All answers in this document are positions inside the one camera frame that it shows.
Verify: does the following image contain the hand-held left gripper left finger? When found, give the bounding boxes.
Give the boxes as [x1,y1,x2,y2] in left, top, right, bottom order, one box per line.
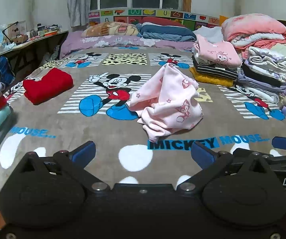
[21,141,110,194]

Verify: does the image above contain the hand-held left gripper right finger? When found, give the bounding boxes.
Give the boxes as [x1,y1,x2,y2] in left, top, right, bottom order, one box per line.
[178,142,274,194]

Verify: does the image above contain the pink printed pants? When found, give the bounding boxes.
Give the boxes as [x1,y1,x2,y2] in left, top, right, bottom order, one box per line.
[128,63,204,142]

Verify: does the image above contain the cartoon printed blanket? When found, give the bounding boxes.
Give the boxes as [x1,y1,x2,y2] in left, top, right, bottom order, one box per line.
[0,46,286,205]

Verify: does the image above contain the lavender folded garment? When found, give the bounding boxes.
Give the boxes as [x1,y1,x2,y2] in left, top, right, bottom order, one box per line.
[237,71,286,94]

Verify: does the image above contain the black folded garment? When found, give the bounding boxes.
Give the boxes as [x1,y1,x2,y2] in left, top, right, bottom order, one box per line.
[241,63,286,88]

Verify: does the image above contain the yellow knit sweater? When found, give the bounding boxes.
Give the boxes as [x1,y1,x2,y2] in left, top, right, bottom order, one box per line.
[189,67,234,88]

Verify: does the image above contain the red folded sweater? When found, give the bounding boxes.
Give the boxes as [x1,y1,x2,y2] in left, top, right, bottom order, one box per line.
[23,68,74,105]

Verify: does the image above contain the pink cartoon folded top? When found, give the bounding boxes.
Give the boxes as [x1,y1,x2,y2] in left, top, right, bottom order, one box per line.
[193,34,242,67]

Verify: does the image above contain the blue bag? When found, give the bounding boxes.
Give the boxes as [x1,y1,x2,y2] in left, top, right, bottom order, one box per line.
[0,56,15,84]

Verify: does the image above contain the wooden desk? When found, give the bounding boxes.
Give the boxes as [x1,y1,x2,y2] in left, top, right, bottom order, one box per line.
[0,30,69,80]

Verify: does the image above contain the light grey cloth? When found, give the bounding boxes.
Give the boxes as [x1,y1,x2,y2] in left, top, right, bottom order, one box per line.
[194,26,225,43]

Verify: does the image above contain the pink quilt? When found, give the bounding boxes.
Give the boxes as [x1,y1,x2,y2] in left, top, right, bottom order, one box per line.
[221,13,286,50]

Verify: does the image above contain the orange patterned pillow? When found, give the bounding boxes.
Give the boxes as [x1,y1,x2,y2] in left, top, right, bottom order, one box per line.
[81,22,140,38]

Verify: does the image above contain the desk clutter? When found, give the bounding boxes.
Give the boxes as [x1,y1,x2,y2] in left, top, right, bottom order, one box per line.
[0,21,63,53]

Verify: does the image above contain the red pillow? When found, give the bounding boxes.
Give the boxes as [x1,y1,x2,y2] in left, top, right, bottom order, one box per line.
[141,16,187,28]

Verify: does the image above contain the black desk lamp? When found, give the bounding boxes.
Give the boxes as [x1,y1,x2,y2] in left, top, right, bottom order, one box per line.
[2,22,19,44]

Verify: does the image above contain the colourful headboard panel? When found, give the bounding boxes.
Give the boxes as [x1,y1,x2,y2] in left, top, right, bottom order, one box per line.
[87,8,220,29]

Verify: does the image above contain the grey curtain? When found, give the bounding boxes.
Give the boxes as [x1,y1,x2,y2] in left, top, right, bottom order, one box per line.
[67,0,91,27]

